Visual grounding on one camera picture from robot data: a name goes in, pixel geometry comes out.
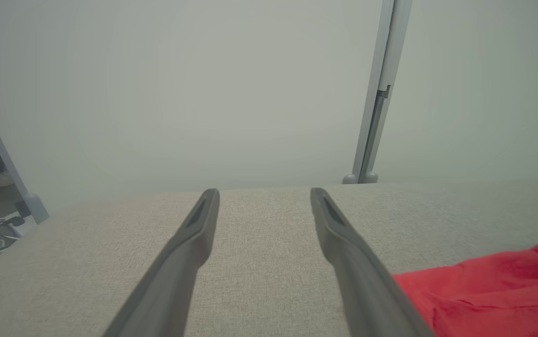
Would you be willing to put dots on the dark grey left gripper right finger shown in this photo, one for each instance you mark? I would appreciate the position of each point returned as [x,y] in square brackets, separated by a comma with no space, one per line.
[357,271]

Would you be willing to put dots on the grey partition post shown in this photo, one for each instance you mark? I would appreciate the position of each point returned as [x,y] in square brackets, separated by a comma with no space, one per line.
[383,70]

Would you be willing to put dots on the grey rounded post foot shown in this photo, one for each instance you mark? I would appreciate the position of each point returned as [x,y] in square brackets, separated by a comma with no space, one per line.
[349,179]
[372,178]

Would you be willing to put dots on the black power plug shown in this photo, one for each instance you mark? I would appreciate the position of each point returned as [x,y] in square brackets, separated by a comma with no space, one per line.
[22,209]

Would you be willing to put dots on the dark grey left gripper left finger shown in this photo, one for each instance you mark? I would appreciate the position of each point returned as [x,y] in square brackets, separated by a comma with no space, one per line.
[180,271]

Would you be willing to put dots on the grey metal frame leg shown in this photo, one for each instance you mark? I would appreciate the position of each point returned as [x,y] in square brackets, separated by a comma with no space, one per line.
[6,164]

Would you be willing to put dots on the red white numbered jersey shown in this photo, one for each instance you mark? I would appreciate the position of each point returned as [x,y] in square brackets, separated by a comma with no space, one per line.
[498,290]

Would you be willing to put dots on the white round object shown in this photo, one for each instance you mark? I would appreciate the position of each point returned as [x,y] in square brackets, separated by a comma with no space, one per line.
[2,179]

